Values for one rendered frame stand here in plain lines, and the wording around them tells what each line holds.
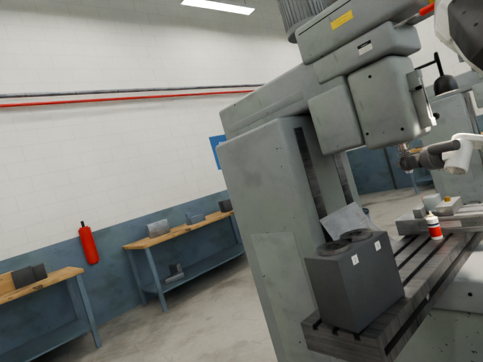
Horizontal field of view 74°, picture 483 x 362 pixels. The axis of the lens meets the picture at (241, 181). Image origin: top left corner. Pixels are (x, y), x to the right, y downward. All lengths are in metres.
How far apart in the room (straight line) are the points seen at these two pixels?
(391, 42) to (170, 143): 4.63
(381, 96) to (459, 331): 0.86
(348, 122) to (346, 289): 0.72
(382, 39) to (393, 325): 0.91
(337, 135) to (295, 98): 0.26
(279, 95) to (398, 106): 0.54
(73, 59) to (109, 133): 1.15
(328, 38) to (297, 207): 0.70
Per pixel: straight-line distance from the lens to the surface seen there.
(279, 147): 1.44
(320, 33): 1.43
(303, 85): 1.49
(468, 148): 1.24
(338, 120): 1.39
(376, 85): 1.33
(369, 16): 1.34
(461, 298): 1.35
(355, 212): 1.70
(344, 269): 0.85
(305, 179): 1.47
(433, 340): 1.49
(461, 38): 0.84
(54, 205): 4.84
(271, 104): 1.61
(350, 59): 1.36
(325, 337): 0.98
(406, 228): 1.57
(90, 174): 4.99
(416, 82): 1.37
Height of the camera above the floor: 1.36
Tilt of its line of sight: 1 degrees down
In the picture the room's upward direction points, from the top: 16 degrees counter-clockwise
